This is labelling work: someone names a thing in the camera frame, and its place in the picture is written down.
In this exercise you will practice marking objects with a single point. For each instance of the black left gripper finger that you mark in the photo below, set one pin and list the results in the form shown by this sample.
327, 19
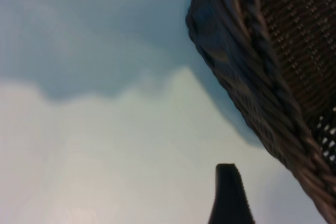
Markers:
228, 197

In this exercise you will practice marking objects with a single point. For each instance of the dark brown wicker basket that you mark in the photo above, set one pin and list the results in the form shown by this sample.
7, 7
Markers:
275, 64

